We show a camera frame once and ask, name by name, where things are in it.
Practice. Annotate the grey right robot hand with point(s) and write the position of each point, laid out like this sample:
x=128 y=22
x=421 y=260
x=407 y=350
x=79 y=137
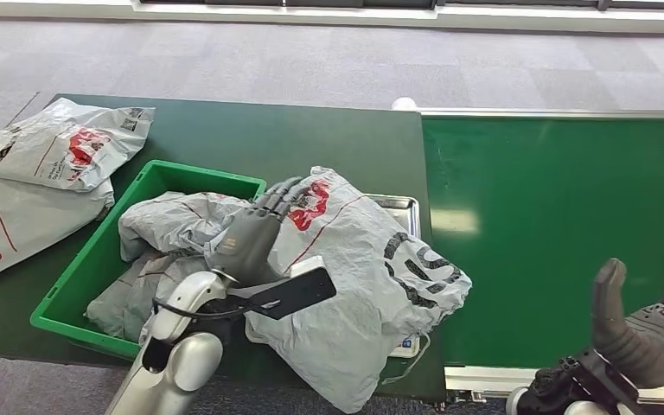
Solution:
x=647 y=349

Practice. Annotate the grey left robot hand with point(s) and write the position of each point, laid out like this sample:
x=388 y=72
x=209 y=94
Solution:
x=249 y=240

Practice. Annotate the grey courier package black letters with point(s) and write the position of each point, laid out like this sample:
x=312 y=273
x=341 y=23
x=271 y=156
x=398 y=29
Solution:
x=355 y=275

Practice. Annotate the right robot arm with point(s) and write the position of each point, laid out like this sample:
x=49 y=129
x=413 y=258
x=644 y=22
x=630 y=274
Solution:
x=572 y=386

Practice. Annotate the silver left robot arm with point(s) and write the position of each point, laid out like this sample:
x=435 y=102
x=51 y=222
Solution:
x=186 y=363

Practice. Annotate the crumpled grey package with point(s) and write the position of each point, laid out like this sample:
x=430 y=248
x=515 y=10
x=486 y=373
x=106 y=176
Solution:
x=131 y=292
x=166 y=220

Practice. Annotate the green conveyor belt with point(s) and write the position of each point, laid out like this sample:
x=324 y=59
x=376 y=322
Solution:
x=538 y=172

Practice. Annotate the grey package with QR codes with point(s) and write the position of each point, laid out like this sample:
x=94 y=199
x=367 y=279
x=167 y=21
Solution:
x=51 y=149

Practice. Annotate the large grey package red line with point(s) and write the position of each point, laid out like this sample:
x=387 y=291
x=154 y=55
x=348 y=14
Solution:
x=28 y=220

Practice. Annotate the green plastic bin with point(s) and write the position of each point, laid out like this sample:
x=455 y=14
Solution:
x=160 y=174

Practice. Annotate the electronic scale with steel tray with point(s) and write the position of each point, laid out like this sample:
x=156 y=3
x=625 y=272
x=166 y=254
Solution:
x=400 y=209

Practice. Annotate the white roller end cap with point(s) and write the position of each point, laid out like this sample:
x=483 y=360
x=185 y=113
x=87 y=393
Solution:
x=403 y=103

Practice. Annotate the white window sill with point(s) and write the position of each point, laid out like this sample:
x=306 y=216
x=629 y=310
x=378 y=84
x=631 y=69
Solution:
x=332 y=14

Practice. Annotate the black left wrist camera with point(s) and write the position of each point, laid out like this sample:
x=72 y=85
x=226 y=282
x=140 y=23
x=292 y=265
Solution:
x=297 y=292

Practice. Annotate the silver conveyor side rail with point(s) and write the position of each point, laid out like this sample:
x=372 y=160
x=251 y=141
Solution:
x=481 y=379
x=555 y=113

